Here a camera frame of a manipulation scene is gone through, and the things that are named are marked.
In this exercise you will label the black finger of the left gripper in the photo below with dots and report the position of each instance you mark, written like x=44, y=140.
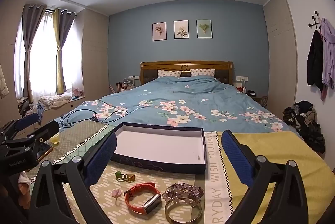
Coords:
x=45, y=131

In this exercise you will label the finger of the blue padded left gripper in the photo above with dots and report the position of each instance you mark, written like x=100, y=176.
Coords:
x=49, y=203

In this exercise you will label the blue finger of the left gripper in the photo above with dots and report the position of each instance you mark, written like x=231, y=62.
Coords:
x=15, y=126

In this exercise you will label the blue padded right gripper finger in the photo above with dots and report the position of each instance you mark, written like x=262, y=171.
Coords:
x=288, y=203

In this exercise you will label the person's left hand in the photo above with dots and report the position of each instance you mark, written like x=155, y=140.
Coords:
x=24, y=190

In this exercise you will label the small yellow cup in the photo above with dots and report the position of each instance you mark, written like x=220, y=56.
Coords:
x=55, y=139

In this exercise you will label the smartphone with orange case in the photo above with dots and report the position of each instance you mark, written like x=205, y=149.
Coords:
x=43, y=150

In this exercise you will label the crumpled clothes on windowsill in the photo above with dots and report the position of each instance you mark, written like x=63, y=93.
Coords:
x=54, y=101

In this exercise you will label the pink small fan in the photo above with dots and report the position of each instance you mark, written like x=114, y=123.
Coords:
x=76, y=92

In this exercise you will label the pile of dark clothes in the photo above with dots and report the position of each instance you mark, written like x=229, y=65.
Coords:
x=303, y=118

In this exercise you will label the blue floral duvet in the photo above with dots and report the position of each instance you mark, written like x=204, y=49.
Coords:
x=200, y=101

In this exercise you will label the dark blue shallow box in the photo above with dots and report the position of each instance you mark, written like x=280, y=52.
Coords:
x=161, y=148

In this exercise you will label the gold bangle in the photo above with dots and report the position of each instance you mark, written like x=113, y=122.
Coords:
x=183, y=210

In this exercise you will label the right nightstand with items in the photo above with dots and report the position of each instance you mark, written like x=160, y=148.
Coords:
x=240, y=85

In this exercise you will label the yellow green patterned cloth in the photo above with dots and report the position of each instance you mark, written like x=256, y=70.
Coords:
x=219, y=189

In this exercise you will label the left cluttered nightstand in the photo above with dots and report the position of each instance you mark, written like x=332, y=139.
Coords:
x=127, y=84

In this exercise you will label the red smart wristband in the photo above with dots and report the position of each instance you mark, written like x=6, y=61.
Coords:
x=143, y=198

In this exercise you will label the wooden bed headboard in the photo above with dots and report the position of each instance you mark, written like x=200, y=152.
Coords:
x=223, y=69

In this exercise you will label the right grey yellow curtain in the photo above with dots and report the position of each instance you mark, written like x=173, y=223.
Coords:
x=62, y=22

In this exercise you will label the left grey curtain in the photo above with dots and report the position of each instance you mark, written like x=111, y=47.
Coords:
x=31, y=19

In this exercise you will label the purple garment on hook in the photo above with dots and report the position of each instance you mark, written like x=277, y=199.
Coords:
x=328, y=39

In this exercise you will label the right floral pillow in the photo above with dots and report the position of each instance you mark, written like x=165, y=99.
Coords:
x=202, y=72

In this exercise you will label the floral pillow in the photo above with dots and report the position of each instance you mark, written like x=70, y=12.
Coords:
x=202, y=72
x=169, y=73

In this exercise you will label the left floral pillow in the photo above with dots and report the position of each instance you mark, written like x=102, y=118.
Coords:
x=169, y=73

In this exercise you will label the black jacket on hook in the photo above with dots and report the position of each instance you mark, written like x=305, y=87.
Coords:
x=315, y=62

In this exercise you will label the beige wardrobe door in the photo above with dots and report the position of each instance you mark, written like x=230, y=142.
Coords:
x=282, y=56

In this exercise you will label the pink flower framed picture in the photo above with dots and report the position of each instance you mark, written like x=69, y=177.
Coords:
x=159, y=31

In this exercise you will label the green leaf framed picture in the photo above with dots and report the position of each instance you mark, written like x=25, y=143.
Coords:
x=204, y=29

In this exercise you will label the white flower framed picture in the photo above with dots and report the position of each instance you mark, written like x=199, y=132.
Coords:
x=181, y=29

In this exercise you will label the black wall coat hook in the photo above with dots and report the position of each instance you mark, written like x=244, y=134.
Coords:
x=316, y=21

